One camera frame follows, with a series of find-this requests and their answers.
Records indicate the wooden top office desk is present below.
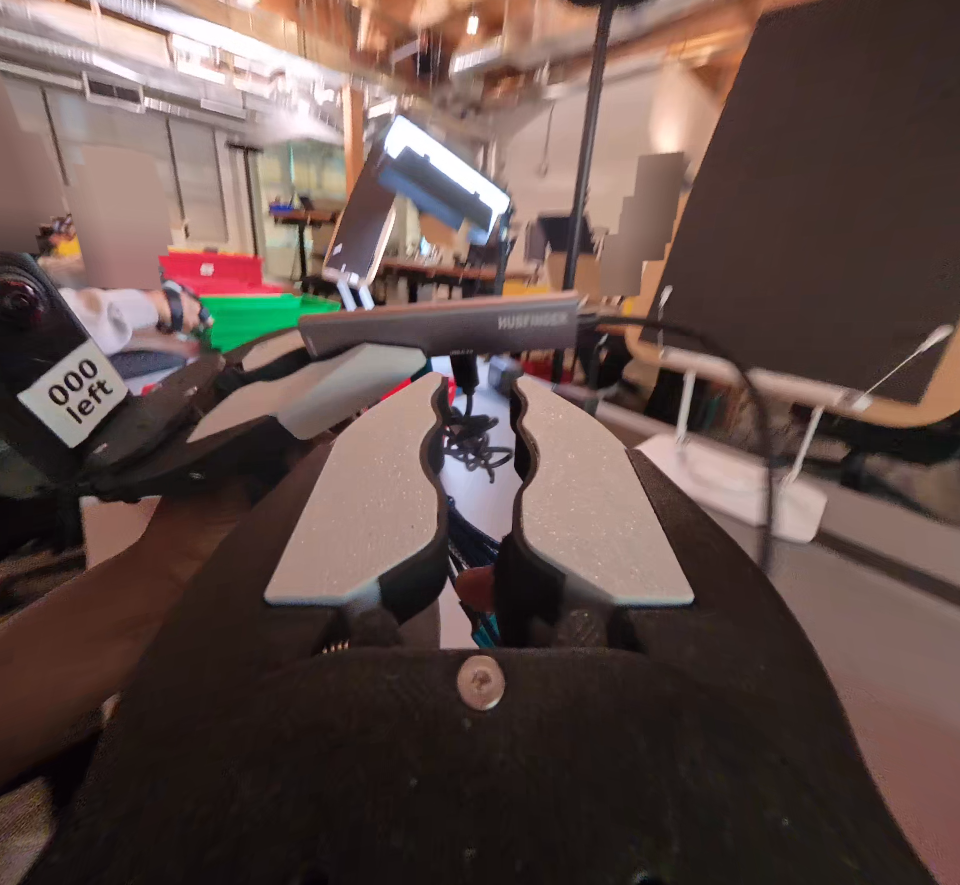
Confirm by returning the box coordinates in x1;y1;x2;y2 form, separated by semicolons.
378;258;541;305

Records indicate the dark tablet on white stand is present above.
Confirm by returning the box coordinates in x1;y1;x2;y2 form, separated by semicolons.
322;157;400;312

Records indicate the black monitor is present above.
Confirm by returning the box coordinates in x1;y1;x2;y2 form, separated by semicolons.
536;213;601;264

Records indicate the led light panel on stand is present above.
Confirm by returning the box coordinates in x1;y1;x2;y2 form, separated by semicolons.
378;112;519;286

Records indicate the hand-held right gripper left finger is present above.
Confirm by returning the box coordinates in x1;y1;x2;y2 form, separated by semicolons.
264;372;451;622

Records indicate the blue braided cable bundle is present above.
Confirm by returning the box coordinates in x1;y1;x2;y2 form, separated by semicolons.
444;495;502;652

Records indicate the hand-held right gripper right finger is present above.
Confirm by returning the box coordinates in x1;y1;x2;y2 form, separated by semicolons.
493;375;696;648

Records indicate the green plastic storage bin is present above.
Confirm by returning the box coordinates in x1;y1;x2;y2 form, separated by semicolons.
198;292;342;354

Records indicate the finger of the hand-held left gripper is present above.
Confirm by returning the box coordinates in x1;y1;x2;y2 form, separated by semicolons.
187;343;430;444
243;333;310;370

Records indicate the black pole stand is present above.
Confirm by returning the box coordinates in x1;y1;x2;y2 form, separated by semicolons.
551;0;676;295

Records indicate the grey usb hub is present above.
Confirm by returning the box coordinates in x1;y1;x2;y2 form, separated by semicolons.
298;290;777;575

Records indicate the black stand with blue bins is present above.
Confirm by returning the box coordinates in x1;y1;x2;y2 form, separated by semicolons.
273;198;339;279

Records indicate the black usb-c cable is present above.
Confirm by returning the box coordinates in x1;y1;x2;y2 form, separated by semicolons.
438;351;517;487

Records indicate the black display panel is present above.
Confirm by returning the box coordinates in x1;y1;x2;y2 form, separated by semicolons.
658;0;960;406

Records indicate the person's left forearm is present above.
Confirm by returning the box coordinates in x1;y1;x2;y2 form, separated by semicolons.
0;498;260;785

